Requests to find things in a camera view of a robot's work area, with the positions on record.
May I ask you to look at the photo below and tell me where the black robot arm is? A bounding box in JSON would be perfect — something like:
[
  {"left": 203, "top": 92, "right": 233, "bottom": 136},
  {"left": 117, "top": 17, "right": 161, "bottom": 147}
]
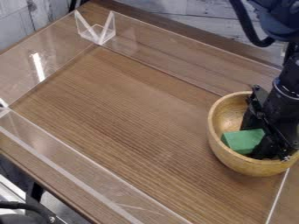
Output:
[{"left": 232, "top": 0, "right": 299, "bottom": 161}]

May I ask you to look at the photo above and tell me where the brown wooden bowl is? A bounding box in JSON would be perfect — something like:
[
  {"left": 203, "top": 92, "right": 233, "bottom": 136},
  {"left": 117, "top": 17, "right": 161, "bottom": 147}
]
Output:
[{"left": 207, "top": 91, "right": 299, "bottom": 177}]

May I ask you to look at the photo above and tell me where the black metal table leg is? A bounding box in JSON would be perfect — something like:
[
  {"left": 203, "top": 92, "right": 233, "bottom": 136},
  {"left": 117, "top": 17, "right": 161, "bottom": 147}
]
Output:
[{"left": 30, "top": 182, "right": 45, "bottom": 202}]

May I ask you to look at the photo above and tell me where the clear acrylic barrier wall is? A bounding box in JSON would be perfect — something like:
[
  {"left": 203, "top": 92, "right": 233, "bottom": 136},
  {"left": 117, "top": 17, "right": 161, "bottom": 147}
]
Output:
[{"left": 0, "top": 3, "right": 299, "bottom": 224}]

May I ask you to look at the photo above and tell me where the black cable lower left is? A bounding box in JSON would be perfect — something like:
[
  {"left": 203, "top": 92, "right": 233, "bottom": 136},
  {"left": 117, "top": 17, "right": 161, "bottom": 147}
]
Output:
[{"left": 0, "top": 201, "right": 61, "bottom": 224}]

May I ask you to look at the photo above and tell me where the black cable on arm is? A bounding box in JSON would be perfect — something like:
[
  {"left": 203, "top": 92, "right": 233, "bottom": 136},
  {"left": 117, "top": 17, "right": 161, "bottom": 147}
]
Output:
[{"left": 229, "top": 0, "right": 277, "bottom": 48}]

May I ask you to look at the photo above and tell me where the green rectangular block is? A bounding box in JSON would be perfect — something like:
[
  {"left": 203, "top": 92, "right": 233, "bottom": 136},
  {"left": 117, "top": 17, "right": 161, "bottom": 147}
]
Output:
[{"left": 221, "top": 129, "right": 266, "bottom": 155}]

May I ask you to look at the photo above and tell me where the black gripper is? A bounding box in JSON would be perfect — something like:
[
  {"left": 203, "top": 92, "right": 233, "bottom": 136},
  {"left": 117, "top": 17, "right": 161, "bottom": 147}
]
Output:
[{"left": 241, "top": 78, "right": 299, "bottom": 161}]

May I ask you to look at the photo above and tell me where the clear acrylic corner bracket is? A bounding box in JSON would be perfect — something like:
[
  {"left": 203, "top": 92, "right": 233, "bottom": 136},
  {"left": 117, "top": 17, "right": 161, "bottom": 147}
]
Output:
[{"left": 74, "top": 10, "right": 117, "bottom": 46}]

